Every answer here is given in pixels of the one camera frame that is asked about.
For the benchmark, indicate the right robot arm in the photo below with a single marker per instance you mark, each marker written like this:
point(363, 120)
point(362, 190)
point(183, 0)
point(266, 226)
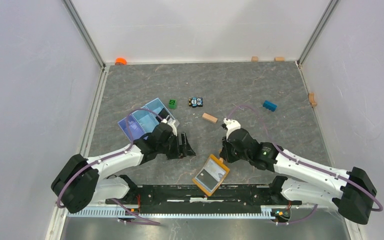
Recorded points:
point(351, 193)

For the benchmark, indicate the small wooden block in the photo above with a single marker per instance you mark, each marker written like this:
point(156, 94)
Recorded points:
point(254, 59)
point(279, 59)

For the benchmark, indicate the aluminium frame rail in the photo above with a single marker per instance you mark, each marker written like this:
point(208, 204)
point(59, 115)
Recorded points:
point(76, 198)

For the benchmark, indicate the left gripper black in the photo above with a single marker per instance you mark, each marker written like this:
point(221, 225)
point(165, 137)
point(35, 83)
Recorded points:
point(184, 149)

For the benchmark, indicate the orange round cap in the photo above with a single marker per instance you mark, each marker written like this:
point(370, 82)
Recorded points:
point(120, 61)

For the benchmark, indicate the blue toy brick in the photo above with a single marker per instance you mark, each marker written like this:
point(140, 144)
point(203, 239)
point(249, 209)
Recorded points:
point(269, 105)

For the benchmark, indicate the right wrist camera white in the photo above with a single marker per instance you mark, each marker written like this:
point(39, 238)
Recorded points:
point(230, 125)

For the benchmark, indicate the small wooden block left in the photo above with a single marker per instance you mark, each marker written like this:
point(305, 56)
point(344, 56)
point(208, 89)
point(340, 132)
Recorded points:
point(254, 59)

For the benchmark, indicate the small wooden block right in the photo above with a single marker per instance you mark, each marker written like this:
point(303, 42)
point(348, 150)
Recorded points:
point(279, 59)

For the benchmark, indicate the green toy brick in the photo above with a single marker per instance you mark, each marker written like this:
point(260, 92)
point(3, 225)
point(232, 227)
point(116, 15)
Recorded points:
point(172, 104)

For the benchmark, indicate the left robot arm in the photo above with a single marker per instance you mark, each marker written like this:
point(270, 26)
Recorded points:
point(85, 180)

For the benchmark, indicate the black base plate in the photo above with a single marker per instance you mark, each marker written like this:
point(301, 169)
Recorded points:
point(190, 199)

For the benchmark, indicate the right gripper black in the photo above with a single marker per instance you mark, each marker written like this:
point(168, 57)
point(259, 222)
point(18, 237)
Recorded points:
point(225, 153)

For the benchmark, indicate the blue three-compartment tray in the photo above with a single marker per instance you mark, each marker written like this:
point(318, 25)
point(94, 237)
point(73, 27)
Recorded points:
point(142, 122)

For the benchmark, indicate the light blue cable duct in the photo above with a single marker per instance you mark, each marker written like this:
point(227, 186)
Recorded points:
point(119, 212)

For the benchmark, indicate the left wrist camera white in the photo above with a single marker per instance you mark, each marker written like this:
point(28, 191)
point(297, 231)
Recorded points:
point(173, 123)

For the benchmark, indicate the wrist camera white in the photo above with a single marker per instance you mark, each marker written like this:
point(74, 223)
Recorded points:
point(173, 123)
point(230, 125)

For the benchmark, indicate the curved wooden piece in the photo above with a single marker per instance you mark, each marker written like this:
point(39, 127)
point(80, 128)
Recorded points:
point(312, 100)

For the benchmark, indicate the small toy car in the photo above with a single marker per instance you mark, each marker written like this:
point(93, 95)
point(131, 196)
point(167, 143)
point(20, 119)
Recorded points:
point(195, 102)

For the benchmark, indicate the orange card holder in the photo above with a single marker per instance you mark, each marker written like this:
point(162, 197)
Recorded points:
point(220, 162)

